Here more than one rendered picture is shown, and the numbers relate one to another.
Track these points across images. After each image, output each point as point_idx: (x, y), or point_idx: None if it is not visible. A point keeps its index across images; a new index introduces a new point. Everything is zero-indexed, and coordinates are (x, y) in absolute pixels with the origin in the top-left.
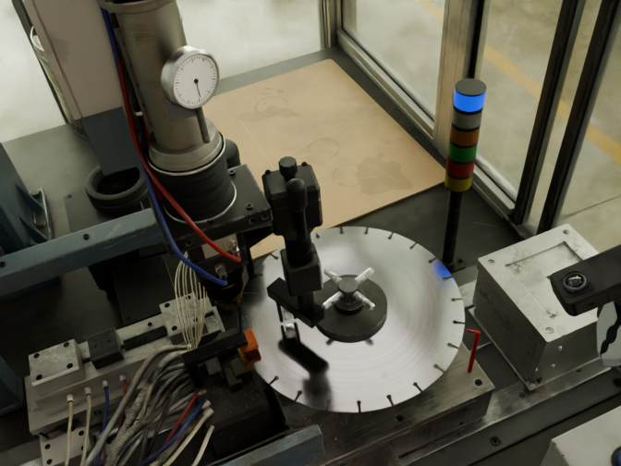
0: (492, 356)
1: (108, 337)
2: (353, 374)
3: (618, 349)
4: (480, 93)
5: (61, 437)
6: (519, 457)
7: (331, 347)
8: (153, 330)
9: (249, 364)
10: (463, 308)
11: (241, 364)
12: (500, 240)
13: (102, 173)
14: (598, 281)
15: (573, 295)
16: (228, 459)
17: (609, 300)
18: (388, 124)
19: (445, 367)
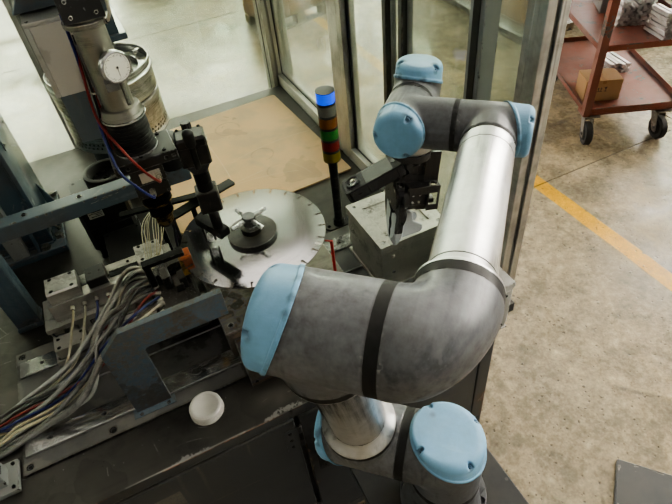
0: (361, 273)
1: (98, 268)
2: (250, 268)
3: (392, 228)
4: (329, 93)
5: (67, 334)
6: None
7: (238, 255)
8: (129, 264)
9: (186, 269)
10: (325, 229)
11: (183, 273)
12: None
13: (95, 167)
14: (363, 180)
15: (350, 189)
16: (181, 343)
17: (371, 191)
18: (310, 136)
19: (308, 261)
